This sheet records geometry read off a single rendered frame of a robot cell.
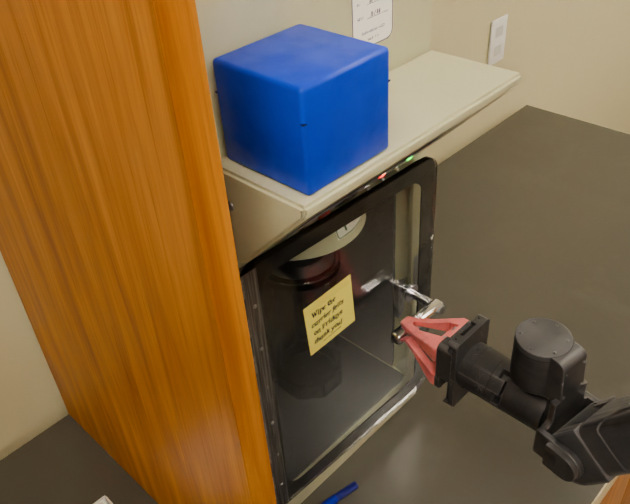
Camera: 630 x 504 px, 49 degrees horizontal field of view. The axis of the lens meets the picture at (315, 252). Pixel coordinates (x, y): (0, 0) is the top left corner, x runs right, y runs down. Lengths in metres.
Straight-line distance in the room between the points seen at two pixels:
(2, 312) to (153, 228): 0.57
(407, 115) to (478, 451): 0.58
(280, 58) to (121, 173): 0.15
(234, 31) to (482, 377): 0.46
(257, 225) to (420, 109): 0.20
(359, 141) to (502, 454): 0.64
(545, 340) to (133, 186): 0.43
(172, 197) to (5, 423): 0.76
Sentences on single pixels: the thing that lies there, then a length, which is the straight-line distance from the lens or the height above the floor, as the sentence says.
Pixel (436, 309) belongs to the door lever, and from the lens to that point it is 0.89.
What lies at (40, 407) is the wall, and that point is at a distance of 1.22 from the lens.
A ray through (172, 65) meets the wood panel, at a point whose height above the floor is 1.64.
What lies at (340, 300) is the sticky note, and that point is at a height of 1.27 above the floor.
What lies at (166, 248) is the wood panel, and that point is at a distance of 0.55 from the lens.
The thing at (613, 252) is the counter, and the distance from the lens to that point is 1.49.
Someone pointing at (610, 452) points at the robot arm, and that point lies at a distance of 0.72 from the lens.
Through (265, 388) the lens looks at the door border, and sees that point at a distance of 0.78.
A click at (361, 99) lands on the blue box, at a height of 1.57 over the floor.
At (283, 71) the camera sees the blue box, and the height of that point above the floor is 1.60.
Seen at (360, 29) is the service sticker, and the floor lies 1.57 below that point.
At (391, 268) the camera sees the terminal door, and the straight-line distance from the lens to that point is 0.85.
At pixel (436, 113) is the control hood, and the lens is 0.66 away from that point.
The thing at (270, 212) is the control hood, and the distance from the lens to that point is 0.56.
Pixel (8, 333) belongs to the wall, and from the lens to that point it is 1.12.
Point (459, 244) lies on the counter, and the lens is 1.45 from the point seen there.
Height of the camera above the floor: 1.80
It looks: 37 degrees down
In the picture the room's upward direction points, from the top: 4 degrees counter-clockwise
